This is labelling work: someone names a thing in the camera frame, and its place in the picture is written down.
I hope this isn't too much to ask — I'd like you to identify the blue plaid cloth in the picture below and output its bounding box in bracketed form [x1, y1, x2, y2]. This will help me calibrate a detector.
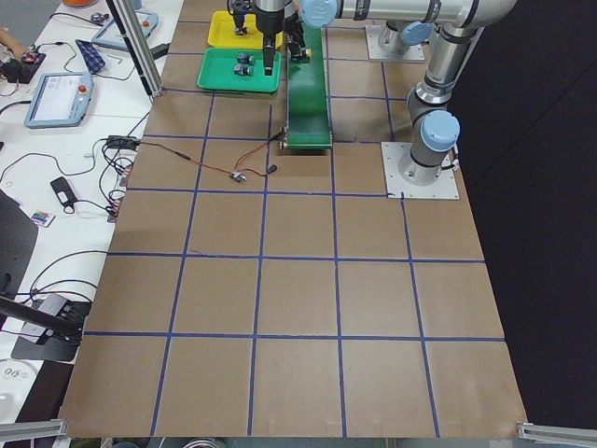
[76, 39, 106, 75]

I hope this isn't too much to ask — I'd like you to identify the small red circuit board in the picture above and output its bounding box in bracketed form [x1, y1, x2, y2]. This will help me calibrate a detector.
[229, 171, 247, 183]

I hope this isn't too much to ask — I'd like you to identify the far teach pendant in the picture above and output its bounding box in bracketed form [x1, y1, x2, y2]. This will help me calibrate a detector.
[91, 8, 160, 52]

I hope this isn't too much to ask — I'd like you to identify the green push button dark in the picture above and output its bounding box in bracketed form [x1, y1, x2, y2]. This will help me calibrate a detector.
[237, 52, 256, 66]

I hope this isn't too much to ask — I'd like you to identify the black power adapter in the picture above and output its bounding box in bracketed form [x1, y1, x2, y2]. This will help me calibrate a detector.
[150, 43, 170, 61]

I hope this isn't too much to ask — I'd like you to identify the person at desk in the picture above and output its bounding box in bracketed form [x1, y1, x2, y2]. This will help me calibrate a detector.
[0, 26, 29, 58]

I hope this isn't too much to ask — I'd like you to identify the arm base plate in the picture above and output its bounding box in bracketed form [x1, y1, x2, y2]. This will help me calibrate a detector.
[381, 142, 459, 200]
[365, 25, 425, 63]

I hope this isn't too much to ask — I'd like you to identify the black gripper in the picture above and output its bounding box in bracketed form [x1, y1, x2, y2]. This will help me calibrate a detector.
[256, 8, 306, 77]

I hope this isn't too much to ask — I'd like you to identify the near teach pendant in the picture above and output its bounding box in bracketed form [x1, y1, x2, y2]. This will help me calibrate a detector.
[24, 72, 94, 129]

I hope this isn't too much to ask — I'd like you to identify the teach pendant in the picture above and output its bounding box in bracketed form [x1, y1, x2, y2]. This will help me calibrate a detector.
[24, 72, 94, 129]
[91, 8, 160, 52]

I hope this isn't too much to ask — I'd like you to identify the aluminium frame post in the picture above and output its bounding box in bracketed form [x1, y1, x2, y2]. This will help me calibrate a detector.
[106, 0, 163, 98]

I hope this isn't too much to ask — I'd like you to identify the green plastic tray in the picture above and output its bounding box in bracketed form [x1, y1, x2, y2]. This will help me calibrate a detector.
[197, 48, 282, 93]

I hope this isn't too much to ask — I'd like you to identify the yellow plastic tray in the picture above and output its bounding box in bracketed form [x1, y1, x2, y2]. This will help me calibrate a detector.
[207, 10, 263, 49]

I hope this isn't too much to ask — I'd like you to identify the green conveyor belt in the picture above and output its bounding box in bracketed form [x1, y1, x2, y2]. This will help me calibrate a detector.
[281, 24, 332, 152]

